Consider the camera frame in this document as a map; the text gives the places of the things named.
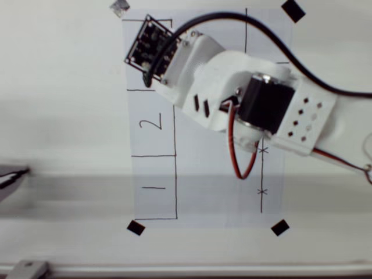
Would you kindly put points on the grey tape piece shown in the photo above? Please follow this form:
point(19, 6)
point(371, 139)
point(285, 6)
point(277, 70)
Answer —
point(119, 7)

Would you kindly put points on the grey metal bracket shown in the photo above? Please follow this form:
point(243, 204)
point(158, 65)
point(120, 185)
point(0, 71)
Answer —
point(27, 268)

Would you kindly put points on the black block at bottom edge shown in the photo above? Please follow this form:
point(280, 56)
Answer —
point(280, 227)

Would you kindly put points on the large black tape piece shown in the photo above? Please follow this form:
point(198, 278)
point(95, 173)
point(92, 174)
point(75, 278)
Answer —
point(293, 10)

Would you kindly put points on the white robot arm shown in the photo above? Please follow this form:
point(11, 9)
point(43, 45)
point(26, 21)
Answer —
point(308, 116)

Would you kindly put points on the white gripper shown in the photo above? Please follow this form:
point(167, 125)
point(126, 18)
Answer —
point(178, 64)

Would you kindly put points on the dark grey flat device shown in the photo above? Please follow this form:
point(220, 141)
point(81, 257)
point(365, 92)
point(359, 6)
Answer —
point(8, 171)

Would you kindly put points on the white paper sheet with markings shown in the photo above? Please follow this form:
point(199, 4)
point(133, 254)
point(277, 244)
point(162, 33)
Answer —
point(203, 189)

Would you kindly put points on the small black tape piece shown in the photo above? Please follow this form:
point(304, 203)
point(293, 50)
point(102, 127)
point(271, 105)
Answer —
point(135, 228)

